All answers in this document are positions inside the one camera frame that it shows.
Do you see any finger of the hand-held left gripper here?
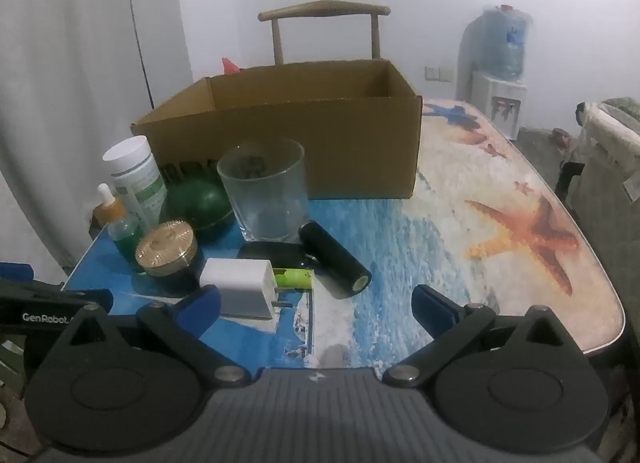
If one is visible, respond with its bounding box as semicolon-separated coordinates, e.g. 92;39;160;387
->
0;262;34;285
75;288;114;315

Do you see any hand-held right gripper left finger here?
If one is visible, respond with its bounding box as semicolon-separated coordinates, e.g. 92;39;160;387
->
55;285;253;387

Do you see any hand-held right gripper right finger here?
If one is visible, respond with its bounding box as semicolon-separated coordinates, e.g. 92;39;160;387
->
382;284;583;388

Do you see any white charger plug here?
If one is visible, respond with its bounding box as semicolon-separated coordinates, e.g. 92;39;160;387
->
198;257;294;320

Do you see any green dropper bottle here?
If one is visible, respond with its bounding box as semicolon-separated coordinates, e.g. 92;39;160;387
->
107;213;146;260

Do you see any black jar with gold lid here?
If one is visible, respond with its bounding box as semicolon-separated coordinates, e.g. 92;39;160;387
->
134;220;199;277

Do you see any black oval case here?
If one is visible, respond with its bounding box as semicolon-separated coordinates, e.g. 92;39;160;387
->
237;240;317;270

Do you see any amber dropper bottle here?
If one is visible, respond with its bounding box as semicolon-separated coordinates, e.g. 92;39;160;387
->
92;183;129;229

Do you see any green lighter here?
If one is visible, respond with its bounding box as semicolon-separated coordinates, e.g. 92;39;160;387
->
272;267;315;290

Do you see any dark green round jar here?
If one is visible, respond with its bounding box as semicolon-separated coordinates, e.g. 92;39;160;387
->
164;177;234;235

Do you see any black cylinder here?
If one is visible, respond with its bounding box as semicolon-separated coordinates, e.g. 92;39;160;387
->
298;220;374;295

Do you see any white bottle with green label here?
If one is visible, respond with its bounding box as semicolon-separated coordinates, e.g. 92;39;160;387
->
102;136;169;235

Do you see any clear glass cup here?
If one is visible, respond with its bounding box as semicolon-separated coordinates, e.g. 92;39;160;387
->
216;139;311;243

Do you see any brown cardboard box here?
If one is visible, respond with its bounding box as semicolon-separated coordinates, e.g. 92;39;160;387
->
130;59;424;202

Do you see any beach print table mat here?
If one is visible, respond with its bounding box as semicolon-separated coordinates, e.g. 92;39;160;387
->
64;98;627;370

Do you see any black metal stand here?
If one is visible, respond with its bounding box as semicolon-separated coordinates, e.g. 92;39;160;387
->
553;160;586;195

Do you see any white curtain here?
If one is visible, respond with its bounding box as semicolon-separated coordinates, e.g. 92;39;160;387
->
0;0;194;285

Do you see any sofa with white cover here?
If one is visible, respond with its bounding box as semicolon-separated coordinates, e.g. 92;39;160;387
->
572;95;640;245

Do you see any blue water bottle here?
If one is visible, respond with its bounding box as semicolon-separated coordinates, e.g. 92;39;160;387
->
477;4;534;82

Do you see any wooden chair with black seat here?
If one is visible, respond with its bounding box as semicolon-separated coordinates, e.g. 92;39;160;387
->
257;0;391;67

